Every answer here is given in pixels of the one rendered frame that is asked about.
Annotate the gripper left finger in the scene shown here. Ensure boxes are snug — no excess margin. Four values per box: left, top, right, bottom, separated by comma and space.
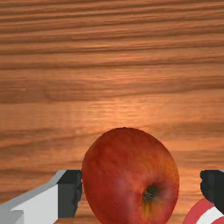
0, 169, 83, 224

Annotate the red apple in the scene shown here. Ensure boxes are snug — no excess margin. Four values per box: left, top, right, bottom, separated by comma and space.
81, 126, 180, 224

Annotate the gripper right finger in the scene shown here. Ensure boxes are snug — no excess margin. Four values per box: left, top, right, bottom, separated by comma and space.
199, 169, 224, 215

